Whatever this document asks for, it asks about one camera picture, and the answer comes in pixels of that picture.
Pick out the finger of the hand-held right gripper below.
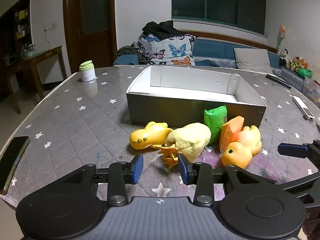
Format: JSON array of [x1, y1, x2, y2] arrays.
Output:
[[278, 140, 320, 174]]

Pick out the green bowl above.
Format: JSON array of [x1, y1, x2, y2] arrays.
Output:
[[297, 68, 313, 79]]

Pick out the clear storage box with toys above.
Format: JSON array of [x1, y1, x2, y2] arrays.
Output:
[[302, 77, 320, 103]]

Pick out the black clothes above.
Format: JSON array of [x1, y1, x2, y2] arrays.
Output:
[[142, 20, 181, 40]]

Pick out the yellow rubber animal toy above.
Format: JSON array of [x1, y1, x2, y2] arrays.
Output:
[[129, 121, 173, 151]]

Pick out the orange sponge block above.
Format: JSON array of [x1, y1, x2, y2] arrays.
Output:
[[219, 116, 245, 153]]

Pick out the grey pillow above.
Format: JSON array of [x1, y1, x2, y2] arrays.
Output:
[[234, 47, 274, 74]]

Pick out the green packet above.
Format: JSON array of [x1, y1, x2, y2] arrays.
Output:
[[203, 106, 228, 144]]

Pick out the white wire basket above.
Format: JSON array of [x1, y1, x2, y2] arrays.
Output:
[[281, 66, 305, 92]]

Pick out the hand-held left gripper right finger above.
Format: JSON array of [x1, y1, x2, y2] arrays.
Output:
[[177, 154, 278, 205]]

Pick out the black remote control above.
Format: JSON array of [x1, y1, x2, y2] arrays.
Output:
[[266, 74, 292, 89]]

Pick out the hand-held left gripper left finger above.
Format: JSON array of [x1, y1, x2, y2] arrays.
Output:
[[54, 153, 144, 207]]

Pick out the white jar with green lid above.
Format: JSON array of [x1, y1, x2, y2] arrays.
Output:
[[79, 60, 97, 83]]

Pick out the plush toy with yellow vest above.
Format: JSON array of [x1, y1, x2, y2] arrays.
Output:
[[289, 56, 300, 72]]

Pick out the dark window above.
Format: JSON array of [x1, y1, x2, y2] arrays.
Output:
[[171, 0, 267, 36]]

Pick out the yellow plush chick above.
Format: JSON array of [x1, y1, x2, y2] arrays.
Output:
[[153, 122, 212, 170]]

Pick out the plaid cloth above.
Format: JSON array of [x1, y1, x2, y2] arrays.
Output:
[[115, 41, 154, 65]]

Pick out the dark wooden shelf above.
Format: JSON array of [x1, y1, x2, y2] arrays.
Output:
[[0, 0, 32, 68]]

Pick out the orange rubber duck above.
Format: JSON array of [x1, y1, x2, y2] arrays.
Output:
[[221, 125, 262, 169]]

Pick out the blue sofa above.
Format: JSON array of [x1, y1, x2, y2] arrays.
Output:
[[112, 37, 320, 102]]

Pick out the brown wooden door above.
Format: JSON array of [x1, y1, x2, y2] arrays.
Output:
[[62, 0, 118, 74]]

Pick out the wooden side table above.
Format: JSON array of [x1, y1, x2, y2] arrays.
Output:
[[6, 45, 68, 114]]

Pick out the black smartphone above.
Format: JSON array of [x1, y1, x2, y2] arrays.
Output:
[[0, 136, 31, 195]]

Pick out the panda plush toy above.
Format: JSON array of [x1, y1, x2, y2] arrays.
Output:
[[279, 48, 291, 67]]

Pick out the butterfly print pillow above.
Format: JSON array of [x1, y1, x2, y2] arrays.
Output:
[[140, 34, 196, 66]]

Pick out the white remote control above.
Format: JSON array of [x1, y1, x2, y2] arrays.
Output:
[[292, 95, 316, 121]]

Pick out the wall flower ornament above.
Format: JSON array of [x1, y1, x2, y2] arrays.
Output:
[[277, 25, 287, 48]]

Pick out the grey star tablecloth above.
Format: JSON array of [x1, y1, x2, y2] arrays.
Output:
[[0, 65, 320, 205]]

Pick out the white cardboard box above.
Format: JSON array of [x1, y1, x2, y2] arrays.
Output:
[[126, 66, 267, 128]]

